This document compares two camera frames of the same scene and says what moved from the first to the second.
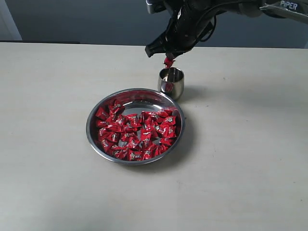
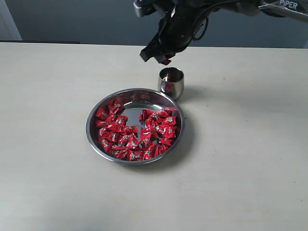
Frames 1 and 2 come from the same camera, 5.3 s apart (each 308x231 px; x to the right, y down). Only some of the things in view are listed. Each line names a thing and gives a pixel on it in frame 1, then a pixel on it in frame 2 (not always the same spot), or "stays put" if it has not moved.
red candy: [131, 120] → [167, 62]
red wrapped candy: [135, 156] stays put
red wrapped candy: [145, 134] stays put
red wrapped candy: [107, 145] stays put
